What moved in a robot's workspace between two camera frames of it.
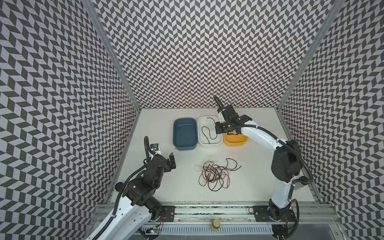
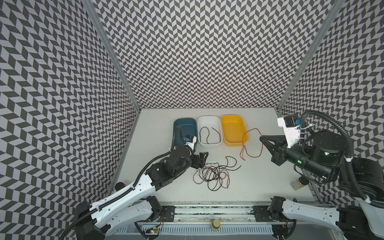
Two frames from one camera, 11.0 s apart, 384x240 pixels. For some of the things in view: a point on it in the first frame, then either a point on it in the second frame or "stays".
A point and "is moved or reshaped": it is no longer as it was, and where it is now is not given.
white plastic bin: [206, 132] stays
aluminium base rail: [241, 215] stays
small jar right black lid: [303, 180] stays
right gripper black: [227, 120] to [282, 152]
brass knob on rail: [216, 223] stays
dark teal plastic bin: [185, 133] stays
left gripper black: [167, 164] to [202, 160]
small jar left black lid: [118, 186] stays
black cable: [209, 131] is moved or reshaped
